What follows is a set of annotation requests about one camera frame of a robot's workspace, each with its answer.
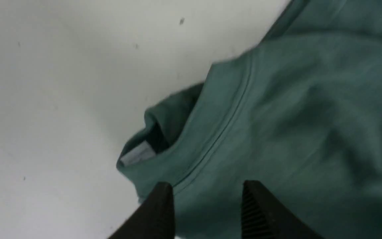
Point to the green long-sleeved shirt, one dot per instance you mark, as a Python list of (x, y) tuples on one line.
[(301, 112)]

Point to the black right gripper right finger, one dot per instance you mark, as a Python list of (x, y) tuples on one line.
[(263, 216)]

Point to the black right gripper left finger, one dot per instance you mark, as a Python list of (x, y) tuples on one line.
[(154, 218)]

